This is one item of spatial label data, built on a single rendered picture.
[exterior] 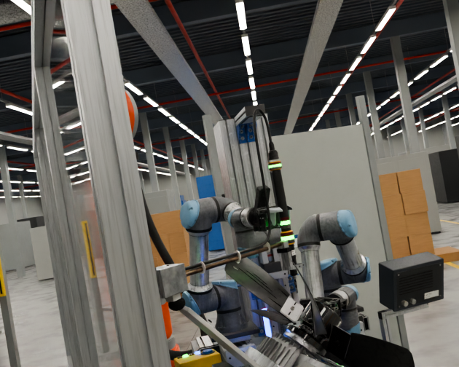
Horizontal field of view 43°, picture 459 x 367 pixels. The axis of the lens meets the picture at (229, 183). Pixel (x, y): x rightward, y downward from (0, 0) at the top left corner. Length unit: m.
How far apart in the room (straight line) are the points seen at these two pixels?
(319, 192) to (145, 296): 3.56
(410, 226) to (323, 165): 6.25
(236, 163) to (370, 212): 1.60
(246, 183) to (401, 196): 7.42
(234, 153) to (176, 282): 1.50
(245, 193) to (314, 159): 1.26
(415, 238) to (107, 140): 9.83
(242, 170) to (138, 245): 2.38
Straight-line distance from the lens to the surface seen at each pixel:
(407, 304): 2.63
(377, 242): 4.29
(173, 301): 1.53
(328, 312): 1.92
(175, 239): 10.02
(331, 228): 2.44
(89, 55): 0.56
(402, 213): 10.21
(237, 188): 2.92
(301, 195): 4.02
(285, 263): 1.98
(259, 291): 1.91
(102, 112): 0.56
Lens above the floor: 1.64
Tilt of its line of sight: 1 degrees up
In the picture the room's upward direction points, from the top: 10 degrees counter-clockwise
